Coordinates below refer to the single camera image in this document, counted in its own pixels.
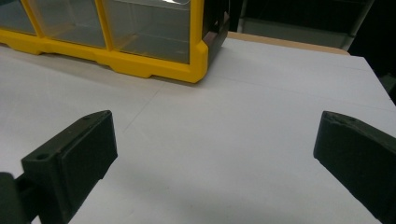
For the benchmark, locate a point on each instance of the clear plastic drawer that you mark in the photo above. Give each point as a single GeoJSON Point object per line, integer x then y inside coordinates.
{"type": "Point", "coordinates": [149, 29]}
{"type": "Point", "coordinates": [14, 15]}
{"type": "Point", "coordinates": [68, 21]}

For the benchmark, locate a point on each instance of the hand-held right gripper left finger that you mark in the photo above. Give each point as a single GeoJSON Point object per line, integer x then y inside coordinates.
{"type": "Point", "coordinates": [71, 161]}

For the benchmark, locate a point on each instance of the yellow organizer cabinet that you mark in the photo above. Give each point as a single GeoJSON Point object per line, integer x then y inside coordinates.
{"type": "Point", "coordinates": [124, 60]}

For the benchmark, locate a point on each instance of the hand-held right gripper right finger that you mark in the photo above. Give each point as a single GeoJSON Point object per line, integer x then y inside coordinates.
{"type": "Point", "coordinates": [358, 152]}

